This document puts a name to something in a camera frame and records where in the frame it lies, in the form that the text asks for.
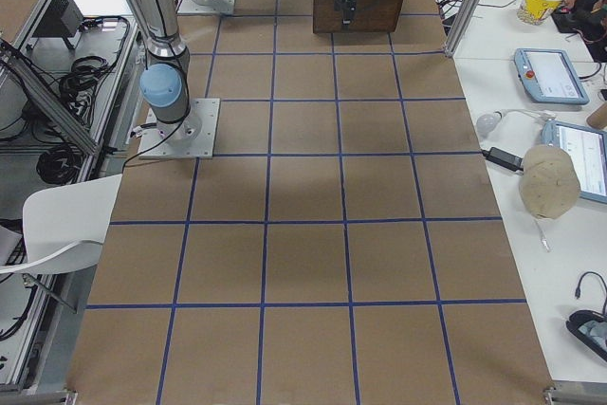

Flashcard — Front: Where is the dark wooden drawer cabinet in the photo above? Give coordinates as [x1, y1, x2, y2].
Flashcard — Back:
[312, 0, 403, 34]

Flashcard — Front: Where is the white light bulb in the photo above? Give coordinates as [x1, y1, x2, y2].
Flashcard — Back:
[475, 111, 506, 138]

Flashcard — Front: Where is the black power adapter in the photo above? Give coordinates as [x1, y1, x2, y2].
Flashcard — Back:
[482, 147, 524, 172]

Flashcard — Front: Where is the blue teach pendant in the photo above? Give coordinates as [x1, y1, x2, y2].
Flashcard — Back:
[513, 48, 590, 105]
[541, 120, 606, 204]

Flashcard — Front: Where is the cardboard tube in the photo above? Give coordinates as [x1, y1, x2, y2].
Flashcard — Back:
[586, 103, 607, 130]

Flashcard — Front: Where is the white chair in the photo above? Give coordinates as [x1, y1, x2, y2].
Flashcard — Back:
[1, 174, 122, 275]

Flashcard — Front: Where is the aluminium frame post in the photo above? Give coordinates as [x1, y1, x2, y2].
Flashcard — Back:
[443, 0, 504, 59]

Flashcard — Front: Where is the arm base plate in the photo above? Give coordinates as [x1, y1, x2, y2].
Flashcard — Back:
[138, 98, 220, 159]
[177, 0, 235, 15]

